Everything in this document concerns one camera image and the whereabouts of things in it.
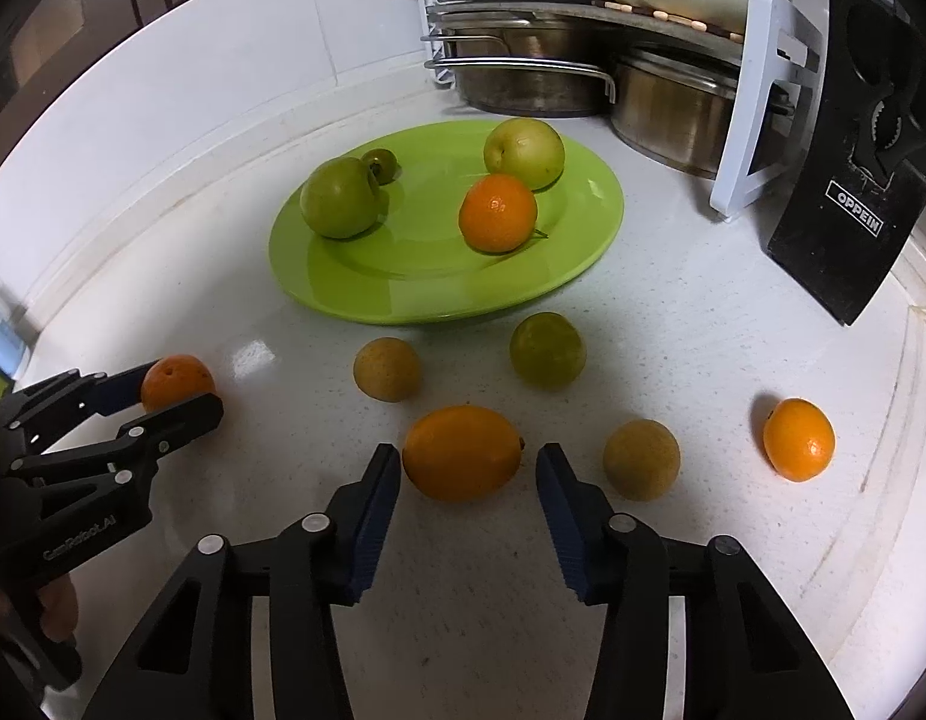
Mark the green citrus near plate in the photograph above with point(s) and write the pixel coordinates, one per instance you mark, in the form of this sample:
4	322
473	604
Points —
547	352

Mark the steel pot lower right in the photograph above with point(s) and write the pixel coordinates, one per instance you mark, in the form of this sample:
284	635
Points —
675	106

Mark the large orange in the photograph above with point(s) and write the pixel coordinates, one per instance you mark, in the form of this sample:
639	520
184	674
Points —
498	215

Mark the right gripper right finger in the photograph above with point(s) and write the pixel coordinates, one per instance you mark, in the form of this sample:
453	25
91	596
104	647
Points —
747	656

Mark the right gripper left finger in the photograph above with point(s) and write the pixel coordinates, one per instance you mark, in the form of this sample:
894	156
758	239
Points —
190	654

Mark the brown kiwi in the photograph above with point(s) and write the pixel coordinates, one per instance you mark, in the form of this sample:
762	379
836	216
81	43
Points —
642	460
388	369

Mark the small orange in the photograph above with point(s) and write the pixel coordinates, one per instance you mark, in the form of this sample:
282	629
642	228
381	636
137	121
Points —
462	453
798	440

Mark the small dark green citrus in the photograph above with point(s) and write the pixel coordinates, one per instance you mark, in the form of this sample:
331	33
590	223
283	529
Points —
382	164

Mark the beaded wooden trivet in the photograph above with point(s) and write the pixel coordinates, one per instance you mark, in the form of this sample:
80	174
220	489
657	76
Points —
668	17

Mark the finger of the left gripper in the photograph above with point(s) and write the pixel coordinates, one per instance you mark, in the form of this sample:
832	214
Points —
116	393
157	434

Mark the left hand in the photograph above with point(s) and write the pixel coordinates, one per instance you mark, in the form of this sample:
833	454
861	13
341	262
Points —
60	609

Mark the grey white pot rack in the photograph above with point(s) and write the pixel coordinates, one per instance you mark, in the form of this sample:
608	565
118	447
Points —
780	79

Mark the steel pan lower left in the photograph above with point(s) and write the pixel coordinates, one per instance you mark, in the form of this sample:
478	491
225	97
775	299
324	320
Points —
536	68

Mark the green plate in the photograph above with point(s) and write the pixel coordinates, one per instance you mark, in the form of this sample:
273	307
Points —
415	267

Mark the green apple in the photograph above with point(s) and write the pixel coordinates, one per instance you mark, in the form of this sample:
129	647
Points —
341	199
528	149

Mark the black knife block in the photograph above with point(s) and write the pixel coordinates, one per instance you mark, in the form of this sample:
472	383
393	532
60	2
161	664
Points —
863	183

